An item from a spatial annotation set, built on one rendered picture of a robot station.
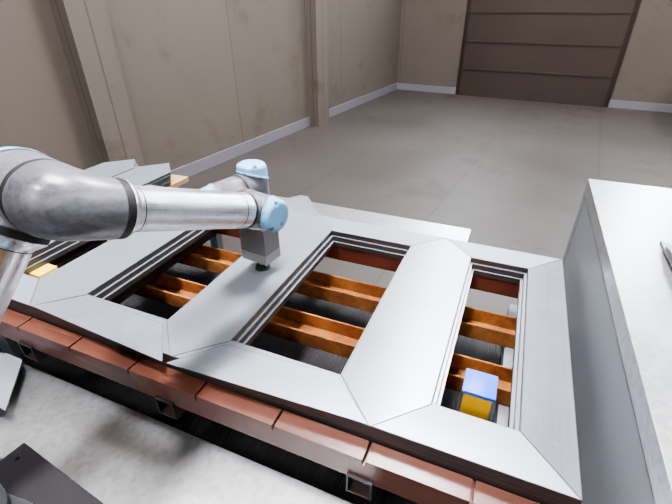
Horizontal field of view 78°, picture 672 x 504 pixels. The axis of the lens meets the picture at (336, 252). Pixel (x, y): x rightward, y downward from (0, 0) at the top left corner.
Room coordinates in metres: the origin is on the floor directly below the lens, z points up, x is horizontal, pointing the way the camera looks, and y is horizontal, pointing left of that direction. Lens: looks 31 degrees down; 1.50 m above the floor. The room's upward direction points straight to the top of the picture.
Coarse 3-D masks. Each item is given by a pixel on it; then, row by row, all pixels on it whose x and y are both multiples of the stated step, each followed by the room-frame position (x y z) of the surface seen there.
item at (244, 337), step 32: (32, 256) 1.08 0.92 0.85; (160, 256) 1.10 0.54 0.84; (320, 256) 1.10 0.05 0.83; (96, 288) 0.90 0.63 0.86; (288, 288) 0.92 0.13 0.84; (64, 320) 0.78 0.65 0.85; (160, 320) 0.76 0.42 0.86; (256, 320) 0.78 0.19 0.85; (128, 352) 0.70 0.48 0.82; (192, 352) 0.66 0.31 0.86; (256, 352) 0.66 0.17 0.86; (352, 352) 0.69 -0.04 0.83; (448, 352) 0.67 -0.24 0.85; (224, 384) 0.60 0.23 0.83; (512, 384) 0.59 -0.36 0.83; (320, 416) 0.51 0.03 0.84; (512, 416) 0.52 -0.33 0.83; (416, 448) 0.44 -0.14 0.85; (480, 480) 0.40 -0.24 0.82; (512, 480) 0.38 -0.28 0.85
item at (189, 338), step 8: (168, 320) 0.76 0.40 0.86; (168, 328) 0.74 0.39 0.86; (176, 328) 0.74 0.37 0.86; (184, 328) 0.73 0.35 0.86; (192, 328) 0.73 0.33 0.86; (168, 336) 0.71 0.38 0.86; (176, 336) 0.71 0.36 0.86; (184, 336) 0.71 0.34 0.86; (192, 336) 0.71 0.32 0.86; (200, 336) 0.71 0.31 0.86; (208, 336) 0.71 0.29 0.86; (216, 336) 0.71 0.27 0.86; (176, 344) 0.68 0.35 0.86; (184, 344) 0.68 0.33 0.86; (192, 344) 0.68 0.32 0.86; (200, 344) 0.68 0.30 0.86; (208, 344) 0.68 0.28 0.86; (216, 344) 0.68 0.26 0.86
